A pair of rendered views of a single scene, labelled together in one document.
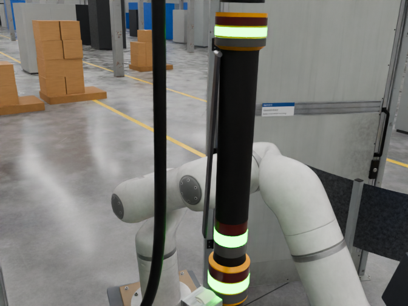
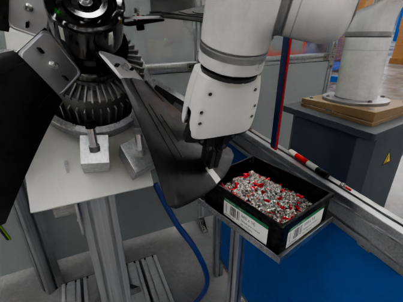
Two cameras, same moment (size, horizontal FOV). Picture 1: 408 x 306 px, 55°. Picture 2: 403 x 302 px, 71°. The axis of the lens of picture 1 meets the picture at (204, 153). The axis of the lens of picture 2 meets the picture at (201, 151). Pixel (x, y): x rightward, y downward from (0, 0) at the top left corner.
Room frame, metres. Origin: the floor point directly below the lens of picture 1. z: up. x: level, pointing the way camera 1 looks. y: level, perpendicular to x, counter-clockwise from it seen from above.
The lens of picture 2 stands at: (0.33, -0.62, 1.20)
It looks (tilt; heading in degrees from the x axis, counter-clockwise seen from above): 26 degrees down; 77
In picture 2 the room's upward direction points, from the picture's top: straight up
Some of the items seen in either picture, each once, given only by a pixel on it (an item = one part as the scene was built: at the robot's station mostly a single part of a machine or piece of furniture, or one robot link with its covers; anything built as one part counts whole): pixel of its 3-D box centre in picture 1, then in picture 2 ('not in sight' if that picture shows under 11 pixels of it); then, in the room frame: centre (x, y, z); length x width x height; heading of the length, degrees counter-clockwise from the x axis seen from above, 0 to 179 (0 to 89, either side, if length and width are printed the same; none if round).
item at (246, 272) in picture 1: (229, 265); not in sight; (0.34, -0.03, 1.57); 0.04 x 0.04 x 0.01
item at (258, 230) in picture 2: not in sight; (263, 197); (0.57, -0.16, 0.85); 0.22 x 0.17 x 0.07; 116
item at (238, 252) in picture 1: (229, 243); not in sight; (0.34, -0.03, 1.59); 0.03 x 0.03 x 0.01
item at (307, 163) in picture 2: not in sight; (307, 162); (0.72, -0.07, 0.87); 0.14 x 0.01 x 0.01; 98
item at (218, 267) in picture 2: not in sight; (219, 213); (0.63, 0.37, 0.39); 0.04 x 0.04 x 0.78; 11
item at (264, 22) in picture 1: (241, 20); not in sight; (0.34, -0.03, 1.81); 0.04 x 0.04 x 0.01
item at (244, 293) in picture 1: (227, 285); not in sight; (0.34, -0.03, 1.54); 0.04 x 0.04 x 0.01
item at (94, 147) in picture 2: not in sight; (92, 136); (0.23, -0.07, 0.99); 0.02 x 0.02 x 0.06
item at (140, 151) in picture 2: not in sight; (139, 141); (0.32, -0.06, 0.96); 0.02 x 0.02 x 0.06
